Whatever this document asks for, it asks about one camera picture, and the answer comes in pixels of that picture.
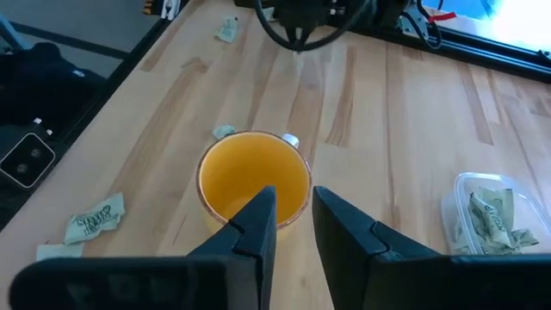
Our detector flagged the yellow ceramic mug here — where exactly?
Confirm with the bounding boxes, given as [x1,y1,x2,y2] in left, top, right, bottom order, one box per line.
[195,129,313,237]

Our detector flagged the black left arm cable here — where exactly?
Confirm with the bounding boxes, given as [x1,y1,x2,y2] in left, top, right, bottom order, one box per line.
[252,0,374,53]

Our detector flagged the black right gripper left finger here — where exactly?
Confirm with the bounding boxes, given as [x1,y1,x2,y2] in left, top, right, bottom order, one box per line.
[187,185,277,310]

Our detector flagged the black table-level camera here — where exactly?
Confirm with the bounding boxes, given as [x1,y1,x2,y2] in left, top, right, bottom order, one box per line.
[0,131,57,189]

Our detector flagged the black bag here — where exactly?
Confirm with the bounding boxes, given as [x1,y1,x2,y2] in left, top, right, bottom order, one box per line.
[0,41,108,130]

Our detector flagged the green stevia packet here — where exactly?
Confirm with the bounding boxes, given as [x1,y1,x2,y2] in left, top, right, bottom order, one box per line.
[35,242,86,263]
[214,15,240,44]
[211,124,238,140]
[63,191,127,246]
[449,214,474,256]
[467,188,517,254]
[511,227,540,250]

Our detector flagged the red tape flag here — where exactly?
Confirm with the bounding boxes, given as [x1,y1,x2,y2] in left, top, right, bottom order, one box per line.
[427,11,458,24]

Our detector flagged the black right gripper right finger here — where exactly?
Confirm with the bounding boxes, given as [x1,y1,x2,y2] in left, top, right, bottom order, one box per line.
[313,185,449,310]

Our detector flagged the clear plastic container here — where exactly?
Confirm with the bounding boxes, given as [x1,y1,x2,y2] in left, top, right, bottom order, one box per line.
[440,171,551,257]

